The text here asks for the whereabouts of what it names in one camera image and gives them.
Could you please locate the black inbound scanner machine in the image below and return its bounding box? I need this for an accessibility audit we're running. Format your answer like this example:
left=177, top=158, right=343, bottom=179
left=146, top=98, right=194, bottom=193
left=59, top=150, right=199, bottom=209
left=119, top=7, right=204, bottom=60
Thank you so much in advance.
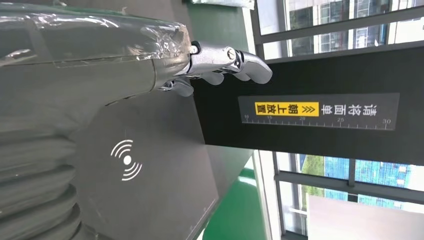
left=64, top=44, right=424, bottom=240

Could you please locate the green conveyor belt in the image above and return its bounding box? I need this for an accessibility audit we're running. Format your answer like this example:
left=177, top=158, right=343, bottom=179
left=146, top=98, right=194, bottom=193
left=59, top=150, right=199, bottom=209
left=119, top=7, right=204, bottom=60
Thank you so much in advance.
left=202, top=167, right=270, bottom=240

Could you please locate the flat white red-print mailer bag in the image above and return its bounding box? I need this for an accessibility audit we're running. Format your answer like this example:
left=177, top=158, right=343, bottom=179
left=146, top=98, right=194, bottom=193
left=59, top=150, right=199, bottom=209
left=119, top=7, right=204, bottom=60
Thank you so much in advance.
left=190, top=0, right=256, bottom=10

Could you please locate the black ruler label sticker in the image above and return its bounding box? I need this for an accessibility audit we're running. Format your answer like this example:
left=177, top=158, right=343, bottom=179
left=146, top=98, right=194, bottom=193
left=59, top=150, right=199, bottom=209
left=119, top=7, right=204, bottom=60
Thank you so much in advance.
left=237, top=92, right=401, bottom=132

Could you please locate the dark window frame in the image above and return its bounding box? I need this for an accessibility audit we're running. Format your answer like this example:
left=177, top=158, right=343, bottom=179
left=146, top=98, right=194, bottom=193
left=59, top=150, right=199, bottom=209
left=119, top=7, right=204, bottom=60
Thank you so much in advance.
left=250, top=0, right=424, bottom=240

